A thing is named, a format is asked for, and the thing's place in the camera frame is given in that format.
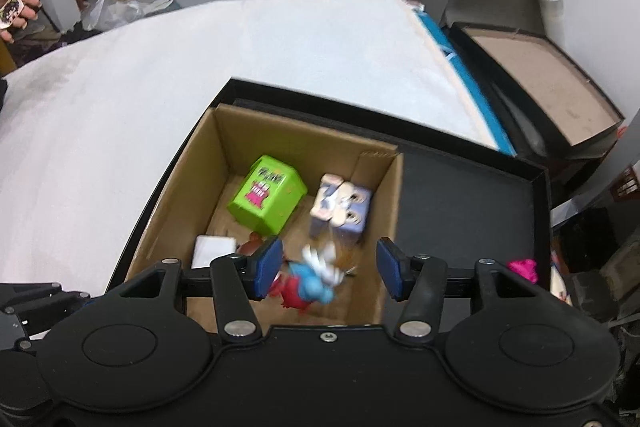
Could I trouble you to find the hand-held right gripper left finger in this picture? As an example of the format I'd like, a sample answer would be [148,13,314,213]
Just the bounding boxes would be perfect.
[117,235,285,342]

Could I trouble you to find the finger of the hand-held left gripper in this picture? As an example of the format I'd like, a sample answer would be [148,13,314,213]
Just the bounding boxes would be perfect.
[0,280,94,314]

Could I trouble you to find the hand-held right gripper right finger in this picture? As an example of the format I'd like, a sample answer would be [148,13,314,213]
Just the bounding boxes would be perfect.
[375,236,545,342]

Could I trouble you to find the blue and red toy figure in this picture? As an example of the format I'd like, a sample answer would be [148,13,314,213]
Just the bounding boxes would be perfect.
[267,244,359,313]

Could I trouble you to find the black shallow tray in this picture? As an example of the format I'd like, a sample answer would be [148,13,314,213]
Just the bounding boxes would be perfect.
[104,77,554,304]

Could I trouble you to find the brown cardboard box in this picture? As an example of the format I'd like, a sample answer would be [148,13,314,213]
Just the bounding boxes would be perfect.
[122,103,405,336]

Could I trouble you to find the brown monkey figure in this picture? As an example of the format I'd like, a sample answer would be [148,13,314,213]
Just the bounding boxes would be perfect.
[237,231,264,258]

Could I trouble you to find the small white box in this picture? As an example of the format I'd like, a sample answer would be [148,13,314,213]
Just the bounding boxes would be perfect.
[191,234,237,271]

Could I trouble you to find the green hexagonal container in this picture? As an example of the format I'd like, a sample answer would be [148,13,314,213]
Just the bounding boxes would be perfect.
[226,154,308,238]

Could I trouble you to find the purple printed box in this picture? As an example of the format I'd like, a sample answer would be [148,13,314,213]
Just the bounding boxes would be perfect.
[308,173,374,248]

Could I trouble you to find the pink toy figure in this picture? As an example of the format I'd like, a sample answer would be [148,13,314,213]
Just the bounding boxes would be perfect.
[506,258,540,286]

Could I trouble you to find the blue mat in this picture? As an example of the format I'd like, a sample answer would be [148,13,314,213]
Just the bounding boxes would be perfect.
[413,7,517,156]

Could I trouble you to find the black box brown interior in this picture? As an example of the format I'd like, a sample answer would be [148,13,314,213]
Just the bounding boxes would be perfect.
[446,21,626,158]

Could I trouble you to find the printed card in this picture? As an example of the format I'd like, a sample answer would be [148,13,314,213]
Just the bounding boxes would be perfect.
[0,0,24,30]

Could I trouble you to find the white plastic bag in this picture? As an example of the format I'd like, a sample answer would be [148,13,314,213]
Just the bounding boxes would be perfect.
[81,0,182,32]

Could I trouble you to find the white cylinder tube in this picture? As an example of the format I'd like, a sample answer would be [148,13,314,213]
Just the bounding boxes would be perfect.
[539,0,567,54]

